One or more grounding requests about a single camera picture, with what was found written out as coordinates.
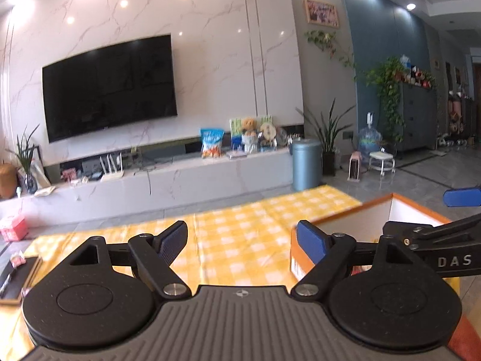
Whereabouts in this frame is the framed wall picture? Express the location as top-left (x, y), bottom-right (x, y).
top-left (303, 0), bottom-right (340, 29)

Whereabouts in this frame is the hanging vine plant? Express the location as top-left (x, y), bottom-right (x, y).
top-left (366, 56), bottom-right (407, 143)

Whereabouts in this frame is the orange cardboard box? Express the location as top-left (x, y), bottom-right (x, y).
top-left (289, 192), bottom-right (463, 283)

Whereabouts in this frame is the potted green plant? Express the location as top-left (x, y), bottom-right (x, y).
top-left (295, 99), bottom-right (356, 176)

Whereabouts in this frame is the white round stool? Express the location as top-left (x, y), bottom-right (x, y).
top-left (368, 150), bottom-right (396, 177)

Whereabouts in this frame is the vase with green plant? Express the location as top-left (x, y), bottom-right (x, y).
top-left (7, 125), bottom-right (39, 195)

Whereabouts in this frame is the pink small stool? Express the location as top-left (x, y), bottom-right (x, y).
top-left (347, 151), bottom-right (362, 182)

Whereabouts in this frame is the blue water jug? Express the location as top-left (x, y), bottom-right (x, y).
top-left (358, 113), bottom-right (382, 163)

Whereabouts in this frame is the pink tissue box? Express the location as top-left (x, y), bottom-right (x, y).
top-left (0, 215), bottom-right (28, 242)

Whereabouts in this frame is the teddy bear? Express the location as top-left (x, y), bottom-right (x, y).
top-left (241, 117), bottom-right (257, 135)

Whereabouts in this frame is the green white box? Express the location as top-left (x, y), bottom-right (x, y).
top-left (229, 116), bottom-right (273, 136)

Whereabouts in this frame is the round wooden sign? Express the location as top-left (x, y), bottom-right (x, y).
top-left (259, 122), bottom-right (276, 142)

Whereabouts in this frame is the white wifi router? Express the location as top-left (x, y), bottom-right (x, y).
top-left (100, 153), bottom-right (125, 182)

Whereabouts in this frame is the blue snack bag on counter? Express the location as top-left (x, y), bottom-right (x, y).
top-left (201, 128), bottom-right (224, 158)

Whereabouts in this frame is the yellow checkered tablecloth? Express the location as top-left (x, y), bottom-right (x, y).
top-left (1, 186), bottom-right (361, 360)

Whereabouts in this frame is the dark tray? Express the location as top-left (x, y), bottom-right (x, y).
top-left (1, 256), bottom-right (42, 306)

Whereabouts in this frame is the black television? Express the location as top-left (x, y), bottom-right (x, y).
top-left (41, 34), bottom-right (178, 143)

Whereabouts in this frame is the grey-blue trash bin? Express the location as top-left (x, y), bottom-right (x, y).
top-left (292, 139), bottom-right (321, 192)

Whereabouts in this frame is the dark blue cabinet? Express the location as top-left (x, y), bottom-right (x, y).
top-left (397, 83), bottom-right (437, 152)

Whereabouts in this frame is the white TV console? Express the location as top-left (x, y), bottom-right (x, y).
top-left (1, 149), bottom-right (293, 227)

